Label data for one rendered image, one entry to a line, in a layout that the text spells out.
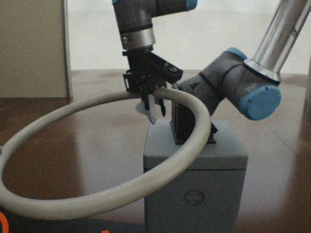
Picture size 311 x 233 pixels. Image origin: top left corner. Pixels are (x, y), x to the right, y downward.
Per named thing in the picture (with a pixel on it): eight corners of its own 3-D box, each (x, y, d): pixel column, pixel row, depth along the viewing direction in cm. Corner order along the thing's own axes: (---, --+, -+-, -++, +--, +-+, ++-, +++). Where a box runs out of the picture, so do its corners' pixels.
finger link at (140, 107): (141, 122, 77) (138, 91, 74) (157, 124, 73) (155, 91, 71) (134, 125, 74) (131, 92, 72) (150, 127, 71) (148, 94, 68)
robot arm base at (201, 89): (176, 80, 116) (194, 65, 114) (204, 110, 120) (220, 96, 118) (181, 88, 98) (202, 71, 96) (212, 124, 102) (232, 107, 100)
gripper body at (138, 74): (143, 85, 78) (134, 45, 74) (166, 85, 73) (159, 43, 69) (126, 94, 73) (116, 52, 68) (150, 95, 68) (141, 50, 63)
